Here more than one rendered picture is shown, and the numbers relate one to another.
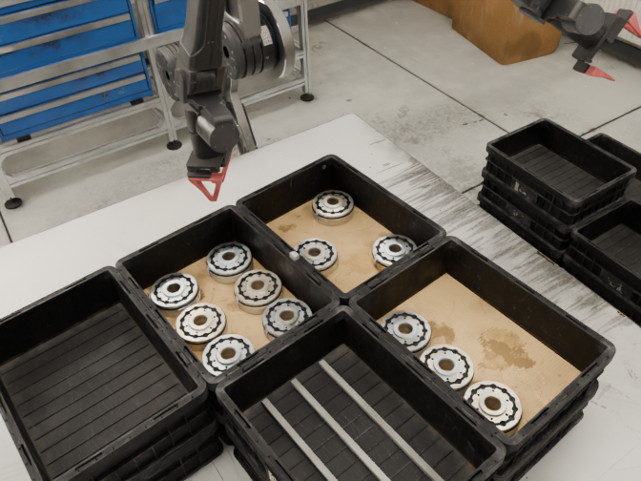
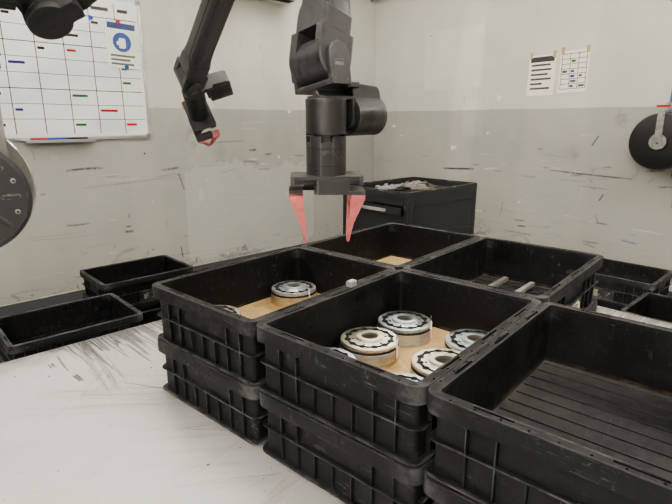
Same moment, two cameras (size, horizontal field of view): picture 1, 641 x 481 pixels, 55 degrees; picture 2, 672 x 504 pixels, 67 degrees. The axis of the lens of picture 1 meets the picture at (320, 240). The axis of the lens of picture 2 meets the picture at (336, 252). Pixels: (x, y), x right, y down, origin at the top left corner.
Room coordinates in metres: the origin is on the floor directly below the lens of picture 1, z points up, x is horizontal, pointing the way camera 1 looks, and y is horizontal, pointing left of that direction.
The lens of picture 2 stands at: (1.12, 0.92, 1.23)
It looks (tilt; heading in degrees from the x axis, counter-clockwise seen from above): 15 degrees down; 258
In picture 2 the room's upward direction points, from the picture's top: straight up
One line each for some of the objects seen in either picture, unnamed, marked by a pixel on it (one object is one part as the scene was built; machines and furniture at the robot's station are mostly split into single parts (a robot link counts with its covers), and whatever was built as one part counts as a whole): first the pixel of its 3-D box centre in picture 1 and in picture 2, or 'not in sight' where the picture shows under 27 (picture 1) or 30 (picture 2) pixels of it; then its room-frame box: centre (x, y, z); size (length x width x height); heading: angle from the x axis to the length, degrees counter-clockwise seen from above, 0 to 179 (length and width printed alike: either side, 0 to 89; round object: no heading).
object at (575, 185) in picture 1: (545, 207); (76, 377); (1.67, -0.82, 0.37); 0.40 x 0.30 x 0.45; 31
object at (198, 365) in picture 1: (223, 284); (406, 318); (0.85, 0.20, 0.92); 0.40 x 0.30 x 0.02; 37
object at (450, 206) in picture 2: not in sight; (408, 263); (0.14, -1.67, 0.45); 0.60 x 0.45 x 0.90; 31
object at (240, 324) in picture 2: (337, 220); (280, 281); (1.03, -0.04, 0.92); 0.40 x 0.30 x 0.02; 37
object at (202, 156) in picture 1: (206, 142); (326, 160); (0.98, 0.21, 1.17); 0.10 x 0.07 x 0.07; 172
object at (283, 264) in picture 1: (227, 302); (405, 347); (0.85, 0.20, 0.87); 0.40 x 0.30 x 0.11; 37
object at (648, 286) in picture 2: not in sight; (607, 315); (-0.55, -0.92, 0.37); 0.40 x 0.30 x 0.45; 121
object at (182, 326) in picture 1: (200, 322); (444, 363); (0.80, 0.25, 0.86); 0.10 x 0.10 x 0.01
